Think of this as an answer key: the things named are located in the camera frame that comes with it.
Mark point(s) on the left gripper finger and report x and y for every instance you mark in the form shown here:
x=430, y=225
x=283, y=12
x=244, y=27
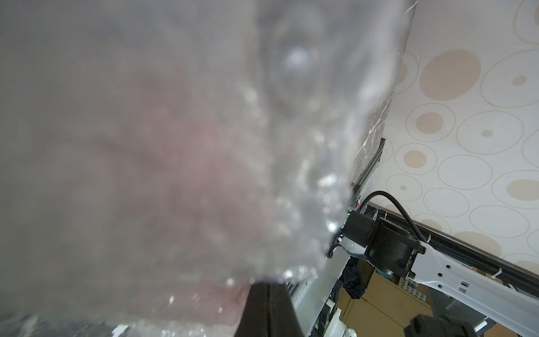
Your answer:
x=269, y=312

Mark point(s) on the red drink bottle front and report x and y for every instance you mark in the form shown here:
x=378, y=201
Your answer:
x=211, y=187

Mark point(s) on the single bubble wrap sheet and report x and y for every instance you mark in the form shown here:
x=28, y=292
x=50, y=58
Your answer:
x=79, y=214

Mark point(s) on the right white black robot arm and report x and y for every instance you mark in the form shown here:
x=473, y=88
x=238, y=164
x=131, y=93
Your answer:
x=391, y=241

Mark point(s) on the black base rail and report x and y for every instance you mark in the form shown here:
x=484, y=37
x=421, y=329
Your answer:
x=482, y=260

